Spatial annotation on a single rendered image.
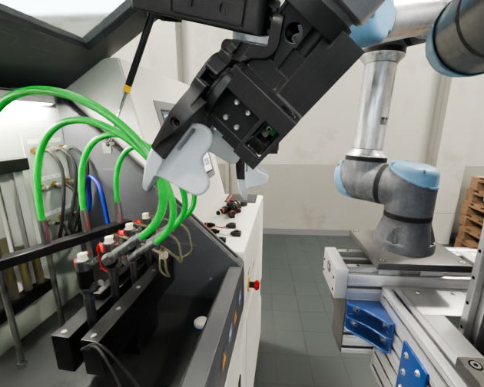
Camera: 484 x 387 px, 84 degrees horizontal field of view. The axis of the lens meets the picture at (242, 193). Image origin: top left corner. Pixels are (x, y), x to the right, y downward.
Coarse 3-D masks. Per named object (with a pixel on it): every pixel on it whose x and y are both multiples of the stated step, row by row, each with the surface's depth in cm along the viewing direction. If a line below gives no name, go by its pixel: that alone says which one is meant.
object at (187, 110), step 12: (192, 84) 20; (204, 84) 20; (192, 96) 20; (180, 108) 20; (192, 108) 20; (204, 108) 21; (168, 120) 21; (180, 120) 20; (192, 120) 21; (168, 132) 21; (180, 132) 22; (156, 144) 22; (168, 144) 22
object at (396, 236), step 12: (384, 216) 75; (396, 216) 70; (384, 228) 74; (396, 228) 71; (408, 228) 69; (420, 228) 69; (432, 228) 70; (384, 240) 73; (396, 240) 71; (408, 240) 69; (420, 240) 68; (432, 240) 71; (396, 252) 70; (408, 252) 69; (420, 252) 68; (432, 252) 70
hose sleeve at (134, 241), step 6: (132, 240) 48; (138, 240) 47; (120, 246) 49; (126, 246) 48; (132, 246) 48; (114, 252) 49; (120, 252) 49; (126, 252) 49; (108, 258) 49; (114, 258) 49
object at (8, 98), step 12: (12, 96) 45; (24, 96) 45; (60, 96) 44; (72, 96) 43; (0, 108) 46; (96, 108) 43; (108, 120) 43; (120, 120) 43; (132, 132) 43; (144, 144) 44; (144, 156) 43; (156, 216) 46; (156, 228) 47
